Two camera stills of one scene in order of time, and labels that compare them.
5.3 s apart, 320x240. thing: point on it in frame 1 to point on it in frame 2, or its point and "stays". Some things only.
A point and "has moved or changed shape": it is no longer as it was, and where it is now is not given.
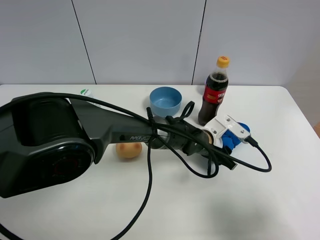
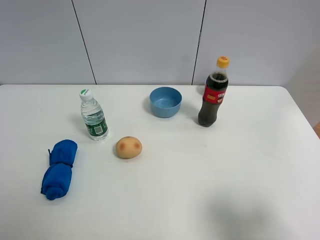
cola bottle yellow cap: (215, 91) stays
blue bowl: (165, 101) stays
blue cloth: (231, 140) has moved or changed shape
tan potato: (128, 150) stays
